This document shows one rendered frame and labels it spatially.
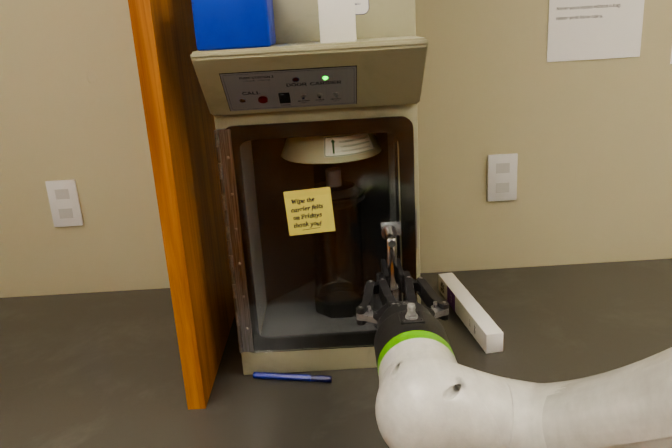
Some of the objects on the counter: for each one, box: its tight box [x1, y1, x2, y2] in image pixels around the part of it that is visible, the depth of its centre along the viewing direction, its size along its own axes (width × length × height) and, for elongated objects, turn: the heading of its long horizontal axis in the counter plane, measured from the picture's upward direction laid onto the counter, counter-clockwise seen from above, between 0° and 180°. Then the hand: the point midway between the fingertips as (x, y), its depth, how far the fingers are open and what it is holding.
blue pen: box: [253, 372, 332, 383], centre depth 105 cm, size 1×14×1 cm, turn 91°
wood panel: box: [119, 0, 235, 410], centre depth 102 cm, size 49×3×140 cm, turn 12°
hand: (392, 275), depth 96 cm, fingers closed, pressing on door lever
